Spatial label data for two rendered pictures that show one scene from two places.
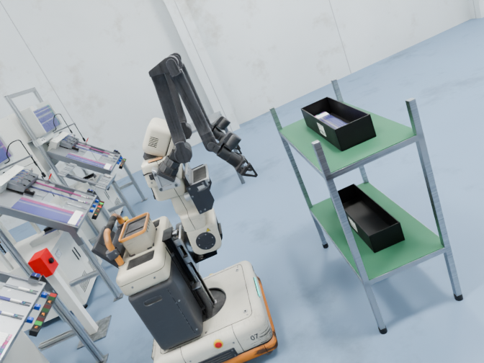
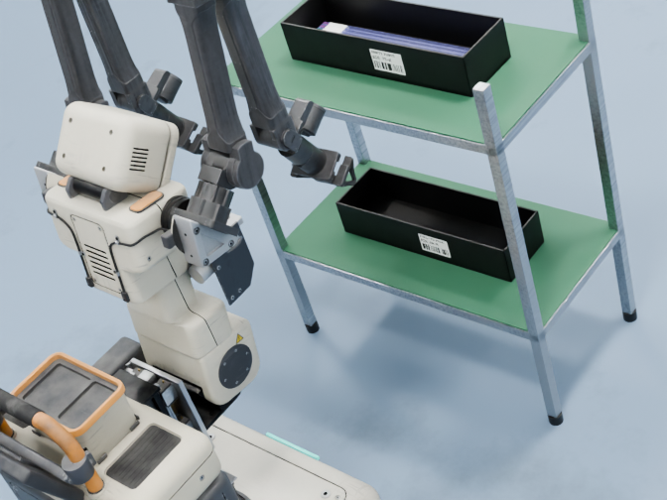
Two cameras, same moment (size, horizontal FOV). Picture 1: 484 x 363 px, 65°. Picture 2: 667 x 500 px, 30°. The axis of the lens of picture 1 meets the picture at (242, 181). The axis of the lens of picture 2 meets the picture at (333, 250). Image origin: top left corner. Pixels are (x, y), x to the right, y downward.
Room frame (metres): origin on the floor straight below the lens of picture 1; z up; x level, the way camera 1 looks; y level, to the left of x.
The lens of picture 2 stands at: (0.06, 1.41, 2.58)
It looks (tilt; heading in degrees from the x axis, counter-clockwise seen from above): 39 degrees down; 319
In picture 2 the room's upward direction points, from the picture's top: 19 degrees counter-clockwise
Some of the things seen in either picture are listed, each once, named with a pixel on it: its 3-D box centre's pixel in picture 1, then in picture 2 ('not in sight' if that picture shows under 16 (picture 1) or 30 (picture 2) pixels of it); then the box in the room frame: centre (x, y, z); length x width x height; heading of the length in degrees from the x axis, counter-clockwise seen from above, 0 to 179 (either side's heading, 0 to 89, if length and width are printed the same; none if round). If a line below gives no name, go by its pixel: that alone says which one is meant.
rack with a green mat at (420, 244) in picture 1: (356, 194); (426, 182); (1.89, -0.56, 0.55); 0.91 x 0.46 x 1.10; 179
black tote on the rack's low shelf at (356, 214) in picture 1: (363, 214); (437, 221); (1.89, -0.56, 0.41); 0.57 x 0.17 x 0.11; 179
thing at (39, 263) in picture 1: (67, 295); not in sight; (2.57, 1.54, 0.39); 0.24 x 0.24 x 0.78; 89
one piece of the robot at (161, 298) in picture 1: (166, 271); (132, 484); (1.92, 0.60, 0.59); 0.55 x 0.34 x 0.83; 178
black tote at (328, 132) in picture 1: (333, 120); (391, 39); (1.88, -0.57, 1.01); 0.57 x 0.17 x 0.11; 178
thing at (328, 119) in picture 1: (335, 125); (394, 49); (1.88, -0.57, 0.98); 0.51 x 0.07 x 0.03; 178
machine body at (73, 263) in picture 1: (50, 274); not in sight; (3.30, 1.99, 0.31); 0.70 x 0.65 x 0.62; 179
